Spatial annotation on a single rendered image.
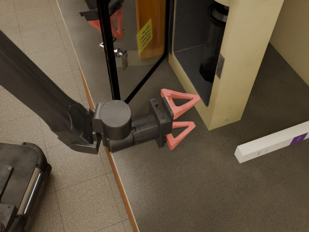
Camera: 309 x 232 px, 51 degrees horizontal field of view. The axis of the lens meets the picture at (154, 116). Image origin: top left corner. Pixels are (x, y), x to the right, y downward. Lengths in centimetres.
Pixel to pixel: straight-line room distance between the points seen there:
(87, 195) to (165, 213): 112
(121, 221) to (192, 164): 100
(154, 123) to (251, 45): 30
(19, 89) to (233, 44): 46
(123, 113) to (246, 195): 47
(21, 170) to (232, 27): 140
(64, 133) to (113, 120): 11
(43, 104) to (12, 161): 133
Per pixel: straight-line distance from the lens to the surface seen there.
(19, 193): 179
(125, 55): 82
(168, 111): 63
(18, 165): 186
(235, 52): 78
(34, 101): 58
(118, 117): 58
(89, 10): 85
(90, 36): 131
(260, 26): 77
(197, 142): 98
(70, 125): 62
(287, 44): 131
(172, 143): 72
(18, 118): 236
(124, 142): 65
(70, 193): 198
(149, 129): 66
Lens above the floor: 176
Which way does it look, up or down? 54 degrees down
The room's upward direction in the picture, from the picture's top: straight up
